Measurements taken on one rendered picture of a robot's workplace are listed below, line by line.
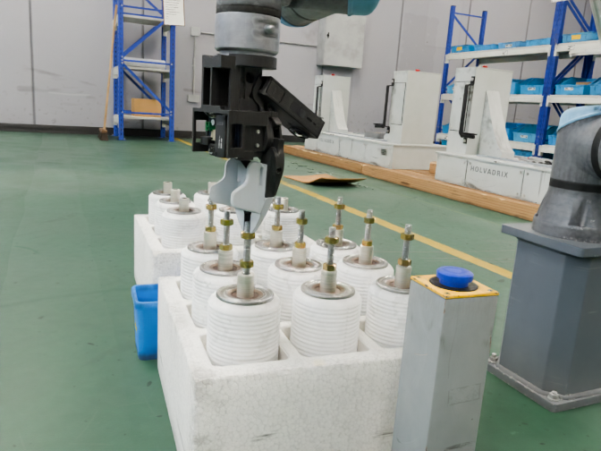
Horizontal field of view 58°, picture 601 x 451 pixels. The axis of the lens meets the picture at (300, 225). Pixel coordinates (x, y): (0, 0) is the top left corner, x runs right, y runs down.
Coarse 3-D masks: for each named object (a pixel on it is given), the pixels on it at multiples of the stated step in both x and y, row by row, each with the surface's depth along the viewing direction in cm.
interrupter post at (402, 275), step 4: (396, 268) 79; (400, 268) 78; (404, 268) 78; (408, 268) 78; (396, 272) 79; (400, 272) 78; (404, 272) 78; (408, 272) 78; (396, 276) 79; (400, 276) 78; (404, 276) 78; (408, 276) 78; (396, 280) 79; (400, 280) 79; (404, 280) 78; (408, 280) 79; (396, 284) 79; (400, 284) 79; (404, 284) 79; (408, 284) 79
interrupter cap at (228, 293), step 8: (224, 288) 73; (232, 288) 73; (256, 288) 73; (264, 288) 74; (216, 296) 70; (224, 296) 70; (232, 296) 70; (256, 296) 71; (264, 296) 70; (272, 296) 71; (240, 304) 68; (248, 304) 68; (256, 304) 68
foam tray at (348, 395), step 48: (192, 336) 75; (288, 336) 81; (192, 384) 65; (240, 384) 65; (288, 384) 68; (336, 384) 70; (384, 384) 73; (192, 432) 65; (240, 432) 67; (288, 432) 69; (336, 432) 72; (384, 432) 75
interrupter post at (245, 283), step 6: (240, 276) 70; (246, 276) 70; (252, 276) 70; (240, 282) 70; (246, 282) 70; (252, 282) 70; (240, 288) 70; (246, 288) 70; (252, 288) 71; (240, 294) 70; (246, 294) 70; (252, 294) 71
